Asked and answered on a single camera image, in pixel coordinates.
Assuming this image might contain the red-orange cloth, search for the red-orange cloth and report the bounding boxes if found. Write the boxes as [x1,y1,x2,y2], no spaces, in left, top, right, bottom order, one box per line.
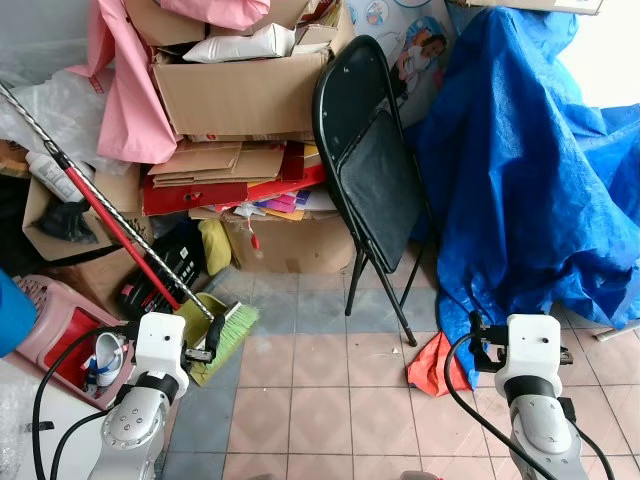
[404,330,473,399]

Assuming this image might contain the yellow bag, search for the yellow bag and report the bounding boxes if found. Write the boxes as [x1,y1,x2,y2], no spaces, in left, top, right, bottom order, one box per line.
[197,217,234,278]

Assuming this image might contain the white shoe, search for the white shoe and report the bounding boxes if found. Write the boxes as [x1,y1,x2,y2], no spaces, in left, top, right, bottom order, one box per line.
[84,332,127,389]

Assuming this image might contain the closed brown cardboard box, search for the closed brown cardboard box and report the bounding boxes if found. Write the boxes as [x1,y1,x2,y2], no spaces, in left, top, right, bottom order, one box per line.
[218,208,358,277]

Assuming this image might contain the silver metal bar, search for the silver metal bar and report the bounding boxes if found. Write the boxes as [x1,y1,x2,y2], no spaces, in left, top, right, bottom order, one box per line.
[594,319,640,343]

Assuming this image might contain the flat red box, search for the flat red box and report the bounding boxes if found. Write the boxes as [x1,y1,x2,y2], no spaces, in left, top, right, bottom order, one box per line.
[141,164,328,217]

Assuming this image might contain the colourful book stack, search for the colourful book stack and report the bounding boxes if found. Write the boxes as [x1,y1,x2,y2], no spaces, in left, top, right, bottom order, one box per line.
[233,190,313,223]

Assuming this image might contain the pink plastic basket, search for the pink plastic basket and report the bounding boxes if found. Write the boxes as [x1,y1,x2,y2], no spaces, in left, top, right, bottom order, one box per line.
[8,274,133,403]

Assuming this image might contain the blue tarpaulin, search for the blue tarpaulin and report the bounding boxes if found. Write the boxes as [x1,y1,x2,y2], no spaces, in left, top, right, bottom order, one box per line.
[413,4,640,393]

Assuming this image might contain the black folding chair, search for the black folding chair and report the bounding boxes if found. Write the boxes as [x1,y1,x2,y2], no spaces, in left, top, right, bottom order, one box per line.
[311,34,438,348]

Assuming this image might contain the small open cardboard box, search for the small open cardboard box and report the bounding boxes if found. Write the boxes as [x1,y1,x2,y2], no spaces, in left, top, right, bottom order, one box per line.
[21,168,143,265]

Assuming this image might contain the flattened cardboard stack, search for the flattened cardboard stack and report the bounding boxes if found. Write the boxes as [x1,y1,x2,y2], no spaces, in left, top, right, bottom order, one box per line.
[147,140,288,189]

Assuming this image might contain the black cloth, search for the black cloth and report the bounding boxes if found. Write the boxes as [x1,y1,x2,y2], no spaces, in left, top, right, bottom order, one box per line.
[36,199,99,245]

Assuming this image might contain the blue plastic object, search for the blue plastic object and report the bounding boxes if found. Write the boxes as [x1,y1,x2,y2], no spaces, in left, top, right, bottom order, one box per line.
[0,267,39,358]

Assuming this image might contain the white plastic bottle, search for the white plastic bottle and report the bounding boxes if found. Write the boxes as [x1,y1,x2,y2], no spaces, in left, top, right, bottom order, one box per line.
[24,149,97,203]

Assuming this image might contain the long pink cloth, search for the long pink cloth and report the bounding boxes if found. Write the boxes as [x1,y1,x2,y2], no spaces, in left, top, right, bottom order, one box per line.
[84,0,183,167]

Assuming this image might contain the large open cardboard box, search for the large open cardboard box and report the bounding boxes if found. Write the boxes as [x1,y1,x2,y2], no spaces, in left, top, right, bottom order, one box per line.
[124,0,358,142]

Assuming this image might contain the clear plastic sheet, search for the clear plastic sheet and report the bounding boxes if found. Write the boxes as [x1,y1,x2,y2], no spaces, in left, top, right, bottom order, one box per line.
[0,68,113,173]

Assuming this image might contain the printed toy box with child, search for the printed toy box with child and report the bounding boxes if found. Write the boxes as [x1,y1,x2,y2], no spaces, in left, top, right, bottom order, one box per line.
[343,0,458,128]

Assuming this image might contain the white plastic bag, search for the white plastic bag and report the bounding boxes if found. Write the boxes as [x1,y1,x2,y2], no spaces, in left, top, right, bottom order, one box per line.
[182,23,299,65]

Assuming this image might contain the bunched pink cloth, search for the bunched pink cloth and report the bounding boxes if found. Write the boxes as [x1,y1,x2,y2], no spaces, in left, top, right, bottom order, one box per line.
[158,0,273,32]

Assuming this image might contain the green broom with silver handle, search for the green broom with silver handle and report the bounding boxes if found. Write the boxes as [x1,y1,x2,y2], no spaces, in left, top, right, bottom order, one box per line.
[0,83,262,374]

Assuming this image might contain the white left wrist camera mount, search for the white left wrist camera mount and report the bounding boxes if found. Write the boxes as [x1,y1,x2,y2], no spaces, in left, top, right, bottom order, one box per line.
[132,311,190,381]

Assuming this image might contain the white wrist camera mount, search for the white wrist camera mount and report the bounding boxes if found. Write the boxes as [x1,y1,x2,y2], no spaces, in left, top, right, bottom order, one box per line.
[132,311,190,381]
[494,314,564,383]

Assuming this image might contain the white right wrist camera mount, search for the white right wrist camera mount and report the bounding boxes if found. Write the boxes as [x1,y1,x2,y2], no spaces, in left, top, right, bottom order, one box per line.
[494,314,564,383]

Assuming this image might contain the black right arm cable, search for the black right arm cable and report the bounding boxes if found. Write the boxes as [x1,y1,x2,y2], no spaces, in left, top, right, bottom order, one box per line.
[444,330,546,480]

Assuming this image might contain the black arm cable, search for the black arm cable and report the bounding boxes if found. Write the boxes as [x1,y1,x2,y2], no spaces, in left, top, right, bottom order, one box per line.
[444,330,546,480]
[30,321,138,480]

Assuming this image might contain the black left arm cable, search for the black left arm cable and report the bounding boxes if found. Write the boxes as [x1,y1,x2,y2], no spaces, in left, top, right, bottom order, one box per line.
[30,321,138,480]

